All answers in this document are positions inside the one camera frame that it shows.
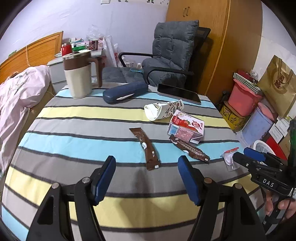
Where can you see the black tripod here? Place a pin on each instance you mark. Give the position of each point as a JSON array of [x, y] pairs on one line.
[[223, 99]]

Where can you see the strawberry milk carton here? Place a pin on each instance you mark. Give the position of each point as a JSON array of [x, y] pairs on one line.
[[185, 129]]

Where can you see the pink plastic storage bin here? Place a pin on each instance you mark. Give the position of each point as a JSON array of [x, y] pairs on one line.
[[242, 99]]

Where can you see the gold paper gift bag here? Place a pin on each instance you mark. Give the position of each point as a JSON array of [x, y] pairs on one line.
[[277, 88]]

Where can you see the grey bedside cabinet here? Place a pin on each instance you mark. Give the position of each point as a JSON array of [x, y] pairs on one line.
[[55, 74]]

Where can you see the grey cushioned office chair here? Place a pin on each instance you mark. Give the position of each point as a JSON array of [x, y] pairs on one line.
[[173, 46]]

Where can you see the small white box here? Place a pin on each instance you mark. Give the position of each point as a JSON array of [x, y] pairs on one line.
[[283, 122], [278, 133]]

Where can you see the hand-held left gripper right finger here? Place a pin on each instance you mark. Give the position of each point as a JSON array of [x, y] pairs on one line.
[[189, 180]]

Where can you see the wooden bed headboard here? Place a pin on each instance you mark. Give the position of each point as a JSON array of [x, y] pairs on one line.
[[37, 51]]

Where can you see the red thermos bottle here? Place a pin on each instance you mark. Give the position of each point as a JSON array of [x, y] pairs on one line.
[[66, 49]]

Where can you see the patterned paper cup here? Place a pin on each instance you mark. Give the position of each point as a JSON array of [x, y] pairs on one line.
[[161, 111]]

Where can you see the black tablet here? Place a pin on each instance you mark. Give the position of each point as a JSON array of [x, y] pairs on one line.
[[178, 92]]

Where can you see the green and white box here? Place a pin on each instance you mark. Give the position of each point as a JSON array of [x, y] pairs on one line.
[[78, 47]]

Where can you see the white wall switch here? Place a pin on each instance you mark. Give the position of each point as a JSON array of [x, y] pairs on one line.
[[105, 1]]

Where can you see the beige and brown jug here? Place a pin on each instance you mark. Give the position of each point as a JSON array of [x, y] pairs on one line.
[[77, 81]]

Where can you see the striped tablecloth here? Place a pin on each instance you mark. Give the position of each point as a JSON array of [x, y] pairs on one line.
[[92, 139]]

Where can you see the red and gold box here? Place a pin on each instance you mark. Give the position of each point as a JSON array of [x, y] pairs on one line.
[[276, 148]]

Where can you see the dark red small box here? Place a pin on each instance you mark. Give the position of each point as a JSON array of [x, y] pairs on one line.
[[93, 45]]

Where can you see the cartoon couple wall poster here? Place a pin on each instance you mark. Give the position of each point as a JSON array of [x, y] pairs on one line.
[[151, 1]]

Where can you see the white plastic bag red print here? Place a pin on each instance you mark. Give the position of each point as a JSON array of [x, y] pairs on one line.
[[111, 53]]

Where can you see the lavender cylinder container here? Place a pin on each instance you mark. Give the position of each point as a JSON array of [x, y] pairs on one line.
[[256, 127]]

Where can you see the small clear zip bag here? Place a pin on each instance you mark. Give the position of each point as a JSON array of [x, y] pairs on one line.
[[230, 160]]

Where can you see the person's right hand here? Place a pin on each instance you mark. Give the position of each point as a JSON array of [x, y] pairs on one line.
[[289, 208]]

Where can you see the black office chair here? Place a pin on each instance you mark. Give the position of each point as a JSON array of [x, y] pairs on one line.
[[204, 34]]

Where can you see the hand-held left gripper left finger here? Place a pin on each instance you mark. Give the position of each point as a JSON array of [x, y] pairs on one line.
[[105, 178]]

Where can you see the brown coffee sachet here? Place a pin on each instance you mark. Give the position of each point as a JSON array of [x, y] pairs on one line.
[[145, 148], [189, 149]]

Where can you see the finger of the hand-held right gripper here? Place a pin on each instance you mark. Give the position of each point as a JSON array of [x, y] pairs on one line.
[[253, 153], [241, 160]]

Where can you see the dark blue glasses case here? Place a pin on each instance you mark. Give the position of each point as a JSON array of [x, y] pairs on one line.
[[124, 90]]

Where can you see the clear crumpled plastic bag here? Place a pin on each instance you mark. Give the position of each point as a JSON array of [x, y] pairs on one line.
[[94, 32]]

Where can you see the wooden wardrobe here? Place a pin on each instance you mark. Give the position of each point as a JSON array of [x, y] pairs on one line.
[[219, 34]]

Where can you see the yellow floral box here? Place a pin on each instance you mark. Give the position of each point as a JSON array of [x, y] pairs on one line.
[[233, 120]]

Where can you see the striped gift box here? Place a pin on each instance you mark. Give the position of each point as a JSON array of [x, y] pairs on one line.
[[245, 81]]

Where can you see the pink blanket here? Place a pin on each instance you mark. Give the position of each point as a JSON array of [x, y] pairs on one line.
[[18, 97]]

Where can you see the teal small packet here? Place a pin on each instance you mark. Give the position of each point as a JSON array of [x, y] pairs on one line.
[[136, 69]]

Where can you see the white round trash bin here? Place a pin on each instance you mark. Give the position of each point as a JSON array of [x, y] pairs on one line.
[[260, 144]]

